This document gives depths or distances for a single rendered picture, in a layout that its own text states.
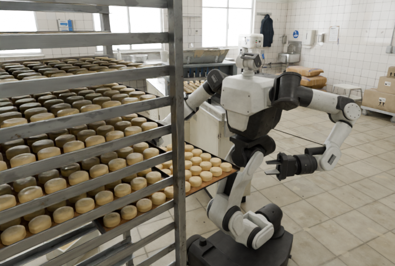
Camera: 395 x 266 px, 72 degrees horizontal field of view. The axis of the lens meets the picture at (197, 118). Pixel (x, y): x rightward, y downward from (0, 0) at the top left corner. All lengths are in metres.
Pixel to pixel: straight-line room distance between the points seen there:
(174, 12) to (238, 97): 0.69
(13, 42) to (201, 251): 1.56
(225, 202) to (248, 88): 0.61
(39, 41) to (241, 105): 0.94
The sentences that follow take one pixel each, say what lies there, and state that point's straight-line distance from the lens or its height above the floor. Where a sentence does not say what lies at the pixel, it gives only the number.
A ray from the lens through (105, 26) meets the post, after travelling 1.16.
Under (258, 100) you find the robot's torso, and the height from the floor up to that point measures 1.21.
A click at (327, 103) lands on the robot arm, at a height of 1.21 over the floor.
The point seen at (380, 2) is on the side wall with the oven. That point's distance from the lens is 6.23.
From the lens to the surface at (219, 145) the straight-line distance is 2.20.
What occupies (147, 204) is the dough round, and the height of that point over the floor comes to 0.97.
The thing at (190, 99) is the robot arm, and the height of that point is 1.12.
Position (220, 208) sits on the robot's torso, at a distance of 1.54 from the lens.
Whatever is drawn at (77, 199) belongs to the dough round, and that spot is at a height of 1.05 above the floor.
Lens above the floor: 1.53
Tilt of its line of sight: 19 degrees down
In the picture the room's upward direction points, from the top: straight up
